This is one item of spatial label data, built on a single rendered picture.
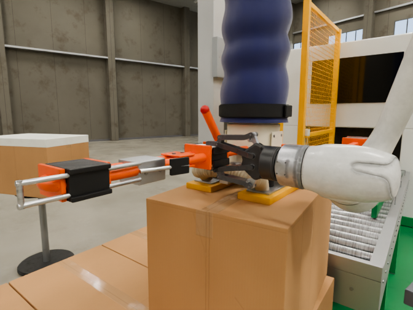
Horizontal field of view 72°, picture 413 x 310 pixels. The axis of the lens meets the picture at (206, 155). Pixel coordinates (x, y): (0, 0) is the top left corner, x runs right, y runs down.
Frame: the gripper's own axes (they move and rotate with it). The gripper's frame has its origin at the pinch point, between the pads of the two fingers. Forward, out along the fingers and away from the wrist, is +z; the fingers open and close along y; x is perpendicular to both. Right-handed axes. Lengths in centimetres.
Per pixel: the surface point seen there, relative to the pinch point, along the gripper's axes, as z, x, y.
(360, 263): -29, 62, 47
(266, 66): -6.6, 19.1, -24.1
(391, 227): -36, 114, 48
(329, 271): -18, 62, 55
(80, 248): 189, 64, 110
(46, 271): 74, -11, 55
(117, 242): 74, 23, 54
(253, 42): -3.7, 16.3, -30.4
